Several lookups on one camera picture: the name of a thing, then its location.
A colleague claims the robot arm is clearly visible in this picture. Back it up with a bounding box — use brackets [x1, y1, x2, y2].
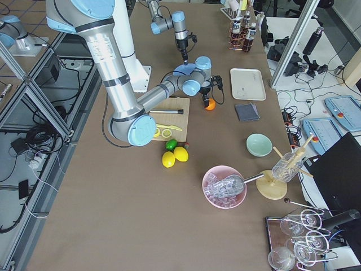
[139, 0, 197, 65]
[46, 1, 213, 146]

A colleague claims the lemon slice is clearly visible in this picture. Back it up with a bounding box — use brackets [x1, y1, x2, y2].
[153, 127, 161, 138]
[161, 128, 172, 138]

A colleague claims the yellow plastic knife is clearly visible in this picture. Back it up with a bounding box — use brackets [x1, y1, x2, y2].
[156, 124, 183, 132]

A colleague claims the pink bowl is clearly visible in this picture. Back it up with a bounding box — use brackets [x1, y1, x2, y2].
[202, 165, 246, 209]

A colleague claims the tea bottle one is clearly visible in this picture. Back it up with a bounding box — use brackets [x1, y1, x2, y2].
[242, 23, 257, 52]

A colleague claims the blue teach pendant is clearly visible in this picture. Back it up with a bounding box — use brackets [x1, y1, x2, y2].
[302, 117, 343, 155]
[324, 95, 360, 132]

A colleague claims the wooden cutting board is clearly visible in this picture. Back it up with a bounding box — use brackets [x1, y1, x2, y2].
[149, 97, 190, 142]

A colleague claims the black monitor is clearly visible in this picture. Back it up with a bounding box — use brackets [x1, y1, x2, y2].
[304, 132, 360, 212]

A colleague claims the tea bottle three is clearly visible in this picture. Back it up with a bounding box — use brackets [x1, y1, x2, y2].
[242, 11, 250, 32]

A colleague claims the copper wire bottle rack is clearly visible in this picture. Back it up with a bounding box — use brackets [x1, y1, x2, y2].
[229, 11, 257, 52]

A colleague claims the blue plate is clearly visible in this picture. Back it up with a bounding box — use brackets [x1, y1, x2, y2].
[173, 63, 196, 76]

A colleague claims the wine glass rack tray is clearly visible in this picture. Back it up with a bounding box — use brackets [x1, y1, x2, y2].
[267, 198, 338, 270]

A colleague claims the orange mandarin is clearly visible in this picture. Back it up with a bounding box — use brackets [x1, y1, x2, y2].
[205, 99, 217, 111]

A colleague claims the yellow lemon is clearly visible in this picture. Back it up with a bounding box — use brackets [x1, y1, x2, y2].
[173, 146, 189, 162]
[162, 151, 175, 168]

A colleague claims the yellow lemon upper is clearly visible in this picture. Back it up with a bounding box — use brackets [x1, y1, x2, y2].
[173, 146, 189, 162]

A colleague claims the yellow lemon lower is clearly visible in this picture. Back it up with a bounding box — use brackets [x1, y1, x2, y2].
[162, 151, 175, 168]

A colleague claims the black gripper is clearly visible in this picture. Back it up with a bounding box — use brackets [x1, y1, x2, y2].
[174, 30, 197, 64]
[199, 75, 223, 108]

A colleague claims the metal ice scoop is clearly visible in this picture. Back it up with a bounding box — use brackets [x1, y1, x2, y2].
[214, 173, 264, 198]

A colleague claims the tea bottle two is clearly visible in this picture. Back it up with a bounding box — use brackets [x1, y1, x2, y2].
[230, 16, 243, 50]

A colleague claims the clear glass cup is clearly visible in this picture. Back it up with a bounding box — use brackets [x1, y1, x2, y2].
[272, 152, 303, 183]

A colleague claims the green lime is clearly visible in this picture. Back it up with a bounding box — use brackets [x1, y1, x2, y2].
[165, 139, 178, 151]

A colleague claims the lemon slice upper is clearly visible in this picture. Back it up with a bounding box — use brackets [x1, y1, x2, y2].
[161, 128, 172, 138]

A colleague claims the grey folded cloth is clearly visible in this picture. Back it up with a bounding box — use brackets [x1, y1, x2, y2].
[235, 103, 260, 121]

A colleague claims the lemon slice lower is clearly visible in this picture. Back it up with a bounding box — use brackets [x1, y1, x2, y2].
[153, 127, 161, 138]

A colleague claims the wooden cup stand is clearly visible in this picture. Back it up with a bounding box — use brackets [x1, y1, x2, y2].
[256, 134, 313, 200]

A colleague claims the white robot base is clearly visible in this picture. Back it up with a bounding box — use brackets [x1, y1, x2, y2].
[129, 58, 152, 93]

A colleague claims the steel muddler black tip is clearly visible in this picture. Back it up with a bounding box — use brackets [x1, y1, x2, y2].
[150, 109, 184, 115]

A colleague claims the blue teach pendant far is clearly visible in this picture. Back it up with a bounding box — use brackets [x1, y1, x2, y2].
[324, 95, 360, 132]

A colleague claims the cream rabbit tray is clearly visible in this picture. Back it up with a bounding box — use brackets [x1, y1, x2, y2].
[230, 68, 266, 101]

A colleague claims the green bowl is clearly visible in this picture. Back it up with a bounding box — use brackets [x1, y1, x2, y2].
[246, 133, 273, 157]

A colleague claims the blue teach pendant near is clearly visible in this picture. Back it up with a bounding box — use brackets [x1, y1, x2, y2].
[302, 117, 343, 155]

